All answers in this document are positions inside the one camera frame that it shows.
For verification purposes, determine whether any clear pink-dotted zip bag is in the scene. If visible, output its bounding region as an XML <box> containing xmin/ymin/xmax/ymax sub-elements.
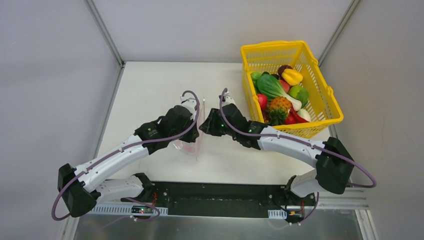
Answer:
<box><xmin>172</xmin><ymin>97</ymin><xmax>205</xmax><ymax>161</ymax></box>

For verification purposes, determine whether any green toy bok choy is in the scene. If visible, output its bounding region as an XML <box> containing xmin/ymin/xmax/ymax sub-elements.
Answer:
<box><xmin>256</xmin><ymin>74</ymin><xmax>302</xmax><ymax>111</ymax></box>

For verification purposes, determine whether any dark purple toy onion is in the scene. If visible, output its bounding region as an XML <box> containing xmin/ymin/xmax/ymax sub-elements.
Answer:
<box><xmin>277</xmin><ymin>64</ymin><xmax>293</xmax><ymax>77</ymax></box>

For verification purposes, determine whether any yellow toy bell pepper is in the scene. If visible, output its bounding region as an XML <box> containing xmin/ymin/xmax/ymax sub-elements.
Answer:
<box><xmin>281</xmin><ymin>68</ymin><xmax>304</xmax><ymax>86</ymax></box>

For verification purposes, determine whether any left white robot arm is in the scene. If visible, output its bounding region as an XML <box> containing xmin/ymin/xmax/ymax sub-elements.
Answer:
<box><xmin>51</xmin><ymin>100</ymin><xmax>200</xmax><ymax>221</ymax></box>

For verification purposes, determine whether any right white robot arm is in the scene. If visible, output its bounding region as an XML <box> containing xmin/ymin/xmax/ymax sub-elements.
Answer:
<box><xmin>199</xmin><ymin>103</ymin><xmax>354</xmax><ymax>205</ymax></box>

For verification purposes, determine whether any red toy apple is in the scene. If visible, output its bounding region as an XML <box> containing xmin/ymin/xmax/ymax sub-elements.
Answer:
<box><xmin>256</xmin><ymin>93</ymin><xmax>268</xmax><ymax>110</ymax></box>

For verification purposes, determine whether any green toy cucumber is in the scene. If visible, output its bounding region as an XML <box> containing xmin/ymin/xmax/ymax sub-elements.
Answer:
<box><xmin>250</xmin><ymin>72</ymin><xmax>262</xmax><ymax>87</ymax></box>

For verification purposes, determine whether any toy pineapple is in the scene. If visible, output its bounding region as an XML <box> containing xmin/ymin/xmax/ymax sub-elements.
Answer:
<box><xmin>266</xmin><ymin>96</ymin><xmax>292</xmax><ymax>126</ymax></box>

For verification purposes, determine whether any red toy chili pepper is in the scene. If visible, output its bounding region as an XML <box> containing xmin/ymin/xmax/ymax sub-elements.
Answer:
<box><xmin>290</xmin><ymin>105</ymin><xmax>309</xmax><ymax>124</ymax></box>

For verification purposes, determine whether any peach toy fruit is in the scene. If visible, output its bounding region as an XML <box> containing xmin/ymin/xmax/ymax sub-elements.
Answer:
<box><xmin>279</xmin><ymin>79</ymin><xmax>291</xmax><ymax>93</ymax></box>

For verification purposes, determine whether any green toy lime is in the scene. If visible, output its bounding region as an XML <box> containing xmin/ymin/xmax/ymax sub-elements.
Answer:
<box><xmin>288</xmin><ymin>85</ymin><xmax>310</xmax><ymax>108</ymax></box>

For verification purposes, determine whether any white toy radish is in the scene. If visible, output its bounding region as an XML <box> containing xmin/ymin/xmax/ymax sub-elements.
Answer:
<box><xmin>296</xmin><ymin>108</ymin><xmax>312</xmax><ymax>123</ymax></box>

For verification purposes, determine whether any yellow plastic basket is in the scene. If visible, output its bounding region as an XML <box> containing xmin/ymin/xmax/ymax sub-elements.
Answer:
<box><xmin>240</xmin><ymin>40</ymin><xmax>344</xmax><ymax>139</ymax></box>

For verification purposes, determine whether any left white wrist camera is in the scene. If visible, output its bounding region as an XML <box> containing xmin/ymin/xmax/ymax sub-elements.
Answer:
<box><xmin>180</xmin><ymin>93</ymin><xmax>198</xmax><ymax>114</ymax></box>

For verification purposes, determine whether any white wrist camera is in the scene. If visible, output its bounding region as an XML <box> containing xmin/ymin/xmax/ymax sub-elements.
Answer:
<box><xmin>219</xmin><ymin>93</ymin><xmax>236</xmax><ymax>107</ymax></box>
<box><xmin>180</xmin><ymin>93</ymin><xmax>198</xmax><ymax>114</ymax></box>

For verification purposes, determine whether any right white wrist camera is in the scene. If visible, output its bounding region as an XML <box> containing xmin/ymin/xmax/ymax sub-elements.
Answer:
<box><xmin>219</xmin><ymin>93</ymin><xmax>236</xmax><ymax>107</ymax></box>

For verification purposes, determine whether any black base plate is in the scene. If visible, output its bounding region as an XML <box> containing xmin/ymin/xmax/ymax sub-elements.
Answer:
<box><xmin>134</xmin><ymin>181</ymin><xmax>316</xmax><ymax>219</ymax></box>

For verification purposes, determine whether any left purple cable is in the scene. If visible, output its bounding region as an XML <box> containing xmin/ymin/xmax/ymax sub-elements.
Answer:
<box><xmin>51</xmin><ymin>90</ymin><xmax>201</xmax><ymax>222</ymax></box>

